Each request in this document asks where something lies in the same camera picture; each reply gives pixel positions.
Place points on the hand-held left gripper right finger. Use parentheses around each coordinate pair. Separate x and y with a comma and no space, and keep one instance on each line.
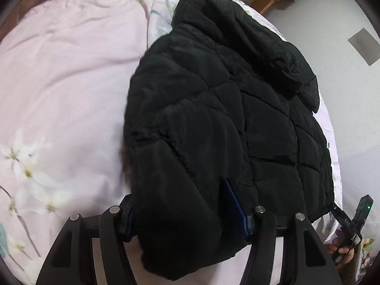
(234,210)

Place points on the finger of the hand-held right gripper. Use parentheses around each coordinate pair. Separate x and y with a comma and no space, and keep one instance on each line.
(346,222)

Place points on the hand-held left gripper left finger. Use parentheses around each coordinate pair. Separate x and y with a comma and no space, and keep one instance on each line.
(114,228)

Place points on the black puffer jacket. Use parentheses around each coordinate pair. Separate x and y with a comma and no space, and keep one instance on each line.
(222,124)

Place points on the person's right hand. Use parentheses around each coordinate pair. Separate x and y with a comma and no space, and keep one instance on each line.
(337,248)

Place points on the pink floral duvet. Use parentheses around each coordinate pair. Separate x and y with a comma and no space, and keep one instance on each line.
(68,95)

